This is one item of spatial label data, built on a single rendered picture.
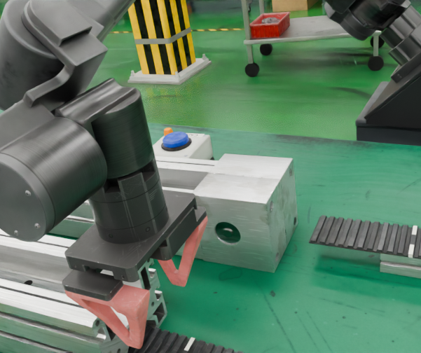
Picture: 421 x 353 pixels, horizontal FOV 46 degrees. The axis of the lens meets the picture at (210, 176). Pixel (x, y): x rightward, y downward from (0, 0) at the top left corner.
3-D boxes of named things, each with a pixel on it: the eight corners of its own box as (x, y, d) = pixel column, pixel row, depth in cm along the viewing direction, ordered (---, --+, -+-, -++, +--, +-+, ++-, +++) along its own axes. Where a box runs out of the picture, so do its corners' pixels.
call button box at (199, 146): (216, 167, 80) (210, 132, 77) (190, 199, 73) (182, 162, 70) (173, 164, 84) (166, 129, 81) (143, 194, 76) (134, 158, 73)
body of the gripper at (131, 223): (67, 273, 38) (37, 191, 35) (139, 202, 46) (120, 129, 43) (137, 289, 35) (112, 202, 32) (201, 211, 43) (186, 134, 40)
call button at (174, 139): (194, 142, 77) (192, 130, 76) (182, 154, 74) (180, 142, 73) (171, 141, 79) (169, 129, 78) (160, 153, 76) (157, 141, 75)
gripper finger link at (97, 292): (86, 356, 42) (52, 268, 37) (133, 298, 47) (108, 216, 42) (155, 378, 38) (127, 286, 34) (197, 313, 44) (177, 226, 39)
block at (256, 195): (303, 212, 66) (298, 148, 61) (274, 273, 56) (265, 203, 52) (240, 205, 70) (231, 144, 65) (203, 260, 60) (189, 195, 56)
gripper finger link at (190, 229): (120, 313, 45) (94, 229, 41) (160, 264, 51) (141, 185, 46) (185, 330, 42) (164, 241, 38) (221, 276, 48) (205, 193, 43)
